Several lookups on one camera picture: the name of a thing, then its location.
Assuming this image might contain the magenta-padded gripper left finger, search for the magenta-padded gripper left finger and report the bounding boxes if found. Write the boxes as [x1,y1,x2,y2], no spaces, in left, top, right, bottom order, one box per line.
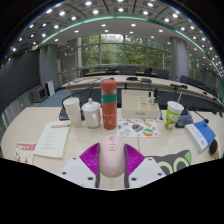
[58,142,102,190]

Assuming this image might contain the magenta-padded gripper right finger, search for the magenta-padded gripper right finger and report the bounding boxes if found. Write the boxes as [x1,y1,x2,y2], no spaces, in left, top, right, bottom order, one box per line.
[123,142,167,190]

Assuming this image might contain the pink computer mouse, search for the pink computer mouse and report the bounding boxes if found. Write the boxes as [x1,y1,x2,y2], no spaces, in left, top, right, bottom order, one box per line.
[98,134,127,179]

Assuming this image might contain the cat face mouse pad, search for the cat face mouse pad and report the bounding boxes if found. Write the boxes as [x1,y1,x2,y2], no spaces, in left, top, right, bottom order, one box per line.
[145,149,193,176]

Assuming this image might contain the cream booklet with red header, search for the cream booklet with red header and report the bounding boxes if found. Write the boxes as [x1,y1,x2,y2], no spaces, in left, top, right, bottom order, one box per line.
[33,120,72,159]

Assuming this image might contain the colourful sticker sheet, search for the colourful sticker sheet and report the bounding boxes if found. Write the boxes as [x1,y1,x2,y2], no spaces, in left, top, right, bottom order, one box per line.
[116,118,162,139]

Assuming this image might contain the red and white leaflet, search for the red and white leaflet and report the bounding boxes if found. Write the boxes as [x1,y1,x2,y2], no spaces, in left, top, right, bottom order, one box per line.
[13,142,37,165]

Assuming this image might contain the white lidded mug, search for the white lidded mug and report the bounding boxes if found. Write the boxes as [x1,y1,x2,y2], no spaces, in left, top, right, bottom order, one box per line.
[81,97,102,129]

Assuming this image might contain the green printed paper cup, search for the green printed paper cup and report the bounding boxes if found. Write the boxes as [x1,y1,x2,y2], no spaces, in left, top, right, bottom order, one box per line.
[163,100,185,131]

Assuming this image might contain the cream cardboard box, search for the cream cardboard box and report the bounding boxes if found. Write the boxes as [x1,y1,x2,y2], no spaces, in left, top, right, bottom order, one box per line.
[120,89,161,120]

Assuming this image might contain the blue and white book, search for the blue and white book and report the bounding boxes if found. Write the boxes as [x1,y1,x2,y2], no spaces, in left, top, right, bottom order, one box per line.
[184,119,217,154]

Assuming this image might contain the red green-banded thermos bottle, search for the red green-banded thermos bottle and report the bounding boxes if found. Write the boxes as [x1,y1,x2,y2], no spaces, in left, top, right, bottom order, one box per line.
[99,78,118,131]

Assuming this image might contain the white standing panel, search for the white standing panel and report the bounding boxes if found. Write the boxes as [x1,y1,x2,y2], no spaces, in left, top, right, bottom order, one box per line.
[44,79,56,98]

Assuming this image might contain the far black desk microphones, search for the far black desk microphones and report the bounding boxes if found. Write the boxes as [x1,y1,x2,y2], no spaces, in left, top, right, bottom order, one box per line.
[125,75,188,90]

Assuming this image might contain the dark office chairs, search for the dark office chairs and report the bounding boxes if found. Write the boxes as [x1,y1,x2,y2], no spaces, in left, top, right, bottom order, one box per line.
[79,64,214,91]

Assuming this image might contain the ceiling lights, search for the ceiling lights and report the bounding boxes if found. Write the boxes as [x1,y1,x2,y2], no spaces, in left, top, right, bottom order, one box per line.
[9,0,224,71]

